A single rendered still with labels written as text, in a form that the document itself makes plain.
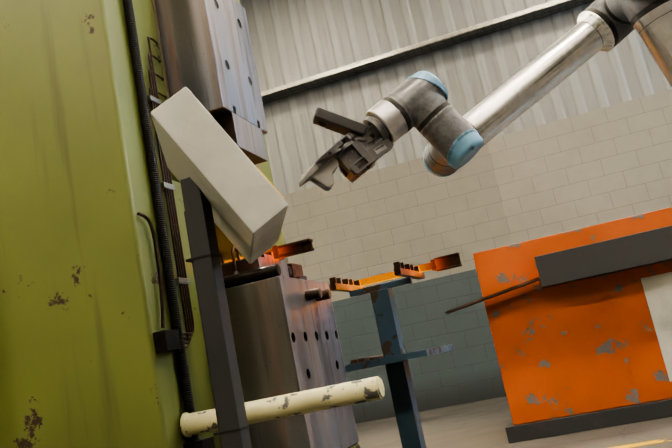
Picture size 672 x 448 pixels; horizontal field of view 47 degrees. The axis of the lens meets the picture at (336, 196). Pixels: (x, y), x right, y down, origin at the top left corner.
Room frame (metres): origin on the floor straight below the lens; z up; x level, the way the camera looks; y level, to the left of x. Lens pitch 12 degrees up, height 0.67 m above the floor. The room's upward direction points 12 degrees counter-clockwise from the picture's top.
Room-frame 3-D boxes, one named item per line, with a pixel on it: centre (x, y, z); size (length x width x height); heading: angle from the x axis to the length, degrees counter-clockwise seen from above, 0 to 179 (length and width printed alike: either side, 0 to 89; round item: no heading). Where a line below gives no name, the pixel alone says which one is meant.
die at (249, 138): (2.07, 0.40, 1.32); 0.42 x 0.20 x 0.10; 75
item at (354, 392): (1.66, 0.20, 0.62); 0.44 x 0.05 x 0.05; 75
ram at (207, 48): (2.11, 0.39, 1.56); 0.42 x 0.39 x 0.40; 75
